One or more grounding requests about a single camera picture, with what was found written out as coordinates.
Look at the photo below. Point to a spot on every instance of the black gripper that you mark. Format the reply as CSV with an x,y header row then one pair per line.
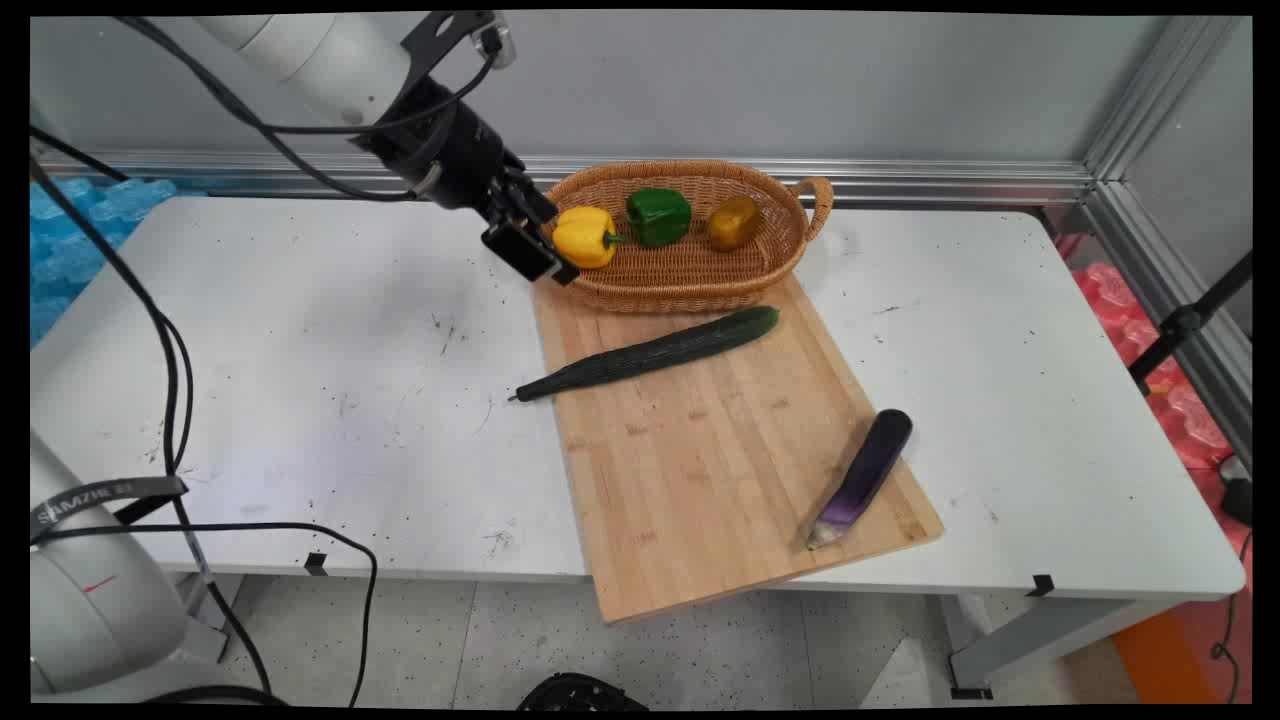
x,y
455,150

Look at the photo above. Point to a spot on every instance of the bamboo cutting board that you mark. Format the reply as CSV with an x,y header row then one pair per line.
x,y
700,450

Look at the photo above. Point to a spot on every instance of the slanted aluminium frame rail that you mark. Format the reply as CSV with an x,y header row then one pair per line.
x,y
1150,230

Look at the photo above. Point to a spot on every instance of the black tripod leg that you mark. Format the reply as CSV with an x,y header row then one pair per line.
x,y
1185,320

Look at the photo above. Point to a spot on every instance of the grey table leg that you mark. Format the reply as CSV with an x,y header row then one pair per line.
x,y
1040,640

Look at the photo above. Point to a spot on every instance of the woven wicker basket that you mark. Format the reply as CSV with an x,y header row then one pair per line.
x,y
690,270

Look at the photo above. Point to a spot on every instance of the green bell pepper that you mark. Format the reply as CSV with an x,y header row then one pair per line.
x,y
658,215

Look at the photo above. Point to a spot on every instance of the orange floor mat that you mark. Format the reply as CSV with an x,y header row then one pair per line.
x,y
1165,660

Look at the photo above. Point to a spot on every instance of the brown potato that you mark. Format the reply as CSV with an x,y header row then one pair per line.
x,y
733,223

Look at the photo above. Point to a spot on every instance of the long dark green cucumber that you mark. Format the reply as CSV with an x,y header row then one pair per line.
x,y
650,353

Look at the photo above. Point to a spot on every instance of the purple eggplant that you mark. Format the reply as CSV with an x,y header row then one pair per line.
x,y
865,475

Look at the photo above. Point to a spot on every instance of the pink foam mat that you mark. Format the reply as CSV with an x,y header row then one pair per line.
x,y
1150,370

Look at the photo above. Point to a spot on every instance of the horizontal aluminium frame rail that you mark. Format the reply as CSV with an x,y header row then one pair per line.
x,y
900,180

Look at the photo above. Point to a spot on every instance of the black tape piece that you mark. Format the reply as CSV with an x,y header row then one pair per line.
x,y
1042,586
316,563

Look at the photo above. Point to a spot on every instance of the black round object on floor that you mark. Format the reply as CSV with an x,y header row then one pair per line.
x,y
580,692

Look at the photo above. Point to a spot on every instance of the black device beside table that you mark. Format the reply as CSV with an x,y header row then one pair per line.
x,y
1237,492

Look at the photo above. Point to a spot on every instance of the yellow bell pepper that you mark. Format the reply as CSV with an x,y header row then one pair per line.
x,y
585,238

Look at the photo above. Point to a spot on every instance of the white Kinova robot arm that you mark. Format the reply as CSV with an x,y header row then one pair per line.
x,y
330,60

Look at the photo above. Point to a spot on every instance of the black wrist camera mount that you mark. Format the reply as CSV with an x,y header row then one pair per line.
x,y
450,30

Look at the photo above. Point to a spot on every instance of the blue foam mat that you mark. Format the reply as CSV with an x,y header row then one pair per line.
x,y
70,240

